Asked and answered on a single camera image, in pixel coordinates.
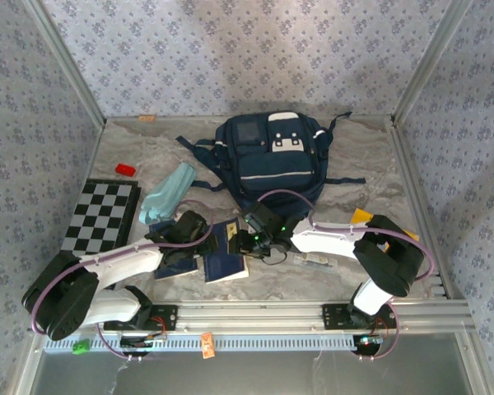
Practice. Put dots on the yellow book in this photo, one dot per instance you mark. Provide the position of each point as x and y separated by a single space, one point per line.
361 216

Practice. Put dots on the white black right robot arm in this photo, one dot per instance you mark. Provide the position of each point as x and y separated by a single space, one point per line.
333 238

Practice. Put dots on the aluminium frame post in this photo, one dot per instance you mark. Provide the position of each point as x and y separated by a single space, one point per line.
66 61
428 57

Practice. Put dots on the navy blue student backpack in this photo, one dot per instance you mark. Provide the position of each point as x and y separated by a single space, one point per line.
271 164

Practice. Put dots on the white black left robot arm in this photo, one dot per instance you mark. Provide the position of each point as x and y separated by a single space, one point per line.
119 260

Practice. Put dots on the black grey chessboard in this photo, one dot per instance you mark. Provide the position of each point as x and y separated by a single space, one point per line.
99 214

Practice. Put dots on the red toy building brick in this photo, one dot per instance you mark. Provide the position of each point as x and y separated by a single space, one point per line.
125 169

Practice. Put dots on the aluminium side rail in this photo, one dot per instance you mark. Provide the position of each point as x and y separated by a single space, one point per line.
416 205

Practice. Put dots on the orange hanging tag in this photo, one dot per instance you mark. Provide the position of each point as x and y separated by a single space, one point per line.
208 345

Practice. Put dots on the blue notebook with yellow label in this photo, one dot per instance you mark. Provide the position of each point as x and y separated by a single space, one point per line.
224 267

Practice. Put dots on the small orange label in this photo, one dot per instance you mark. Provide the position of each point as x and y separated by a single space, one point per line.
146 119

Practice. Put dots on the aluminium mounting rail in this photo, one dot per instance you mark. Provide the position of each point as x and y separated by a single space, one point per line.
251 314

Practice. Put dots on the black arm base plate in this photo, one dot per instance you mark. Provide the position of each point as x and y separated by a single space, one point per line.
169 317
333 317

